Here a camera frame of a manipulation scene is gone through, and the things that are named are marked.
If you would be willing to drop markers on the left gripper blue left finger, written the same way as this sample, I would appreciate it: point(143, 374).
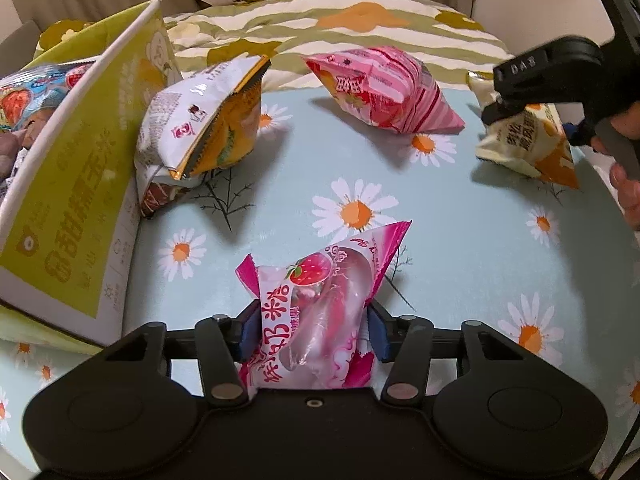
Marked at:
point(245, 332)

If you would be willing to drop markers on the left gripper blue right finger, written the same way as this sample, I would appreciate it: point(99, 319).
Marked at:
point(384, 332)

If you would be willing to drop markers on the pink strawberry snack bag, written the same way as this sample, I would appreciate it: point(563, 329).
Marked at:
point(313, 332)

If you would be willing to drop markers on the cream orange cake packet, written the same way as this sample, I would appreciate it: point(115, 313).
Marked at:
point(532, 143)

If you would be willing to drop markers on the white orange snack bag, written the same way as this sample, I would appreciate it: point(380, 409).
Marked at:
point(200, 124)

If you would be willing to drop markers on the pink striped snack bag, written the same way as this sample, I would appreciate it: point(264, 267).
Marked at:
point(386, 88)

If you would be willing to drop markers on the shrimp flake snack bag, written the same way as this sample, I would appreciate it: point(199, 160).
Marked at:
point(28, 91)

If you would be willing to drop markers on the person right hand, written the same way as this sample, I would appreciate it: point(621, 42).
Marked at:
point(628, 191)

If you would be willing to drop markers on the green cardboard box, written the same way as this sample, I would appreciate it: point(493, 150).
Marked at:
point(70, 218)

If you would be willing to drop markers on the green striped floral duvet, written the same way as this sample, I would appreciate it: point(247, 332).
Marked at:
point(446, 41)

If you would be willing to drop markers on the grey bed headboard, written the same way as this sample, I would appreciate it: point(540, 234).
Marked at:
point(18, 48)

